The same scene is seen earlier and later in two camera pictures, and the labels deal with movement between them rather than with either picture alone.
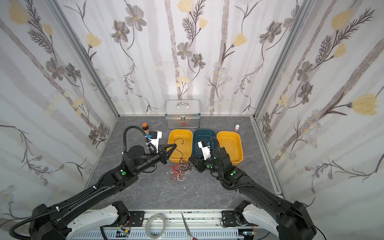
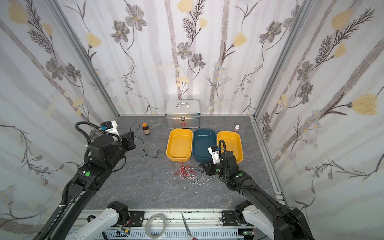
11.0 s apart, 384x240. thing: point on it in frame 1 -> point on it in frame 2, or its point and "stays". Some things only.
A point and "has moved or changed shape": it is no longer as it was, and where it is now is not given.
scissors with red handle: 190,237 stays
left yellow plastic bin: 183,139 stays
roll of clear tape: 147,227 stays
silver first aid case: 183,114 stays
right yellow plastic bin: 231,141 stays
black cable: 182,160 -> 160,156
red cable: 177,170 has moved or changed shape
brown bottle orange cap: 145,128 stays
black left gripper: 163,154 -> 129,141
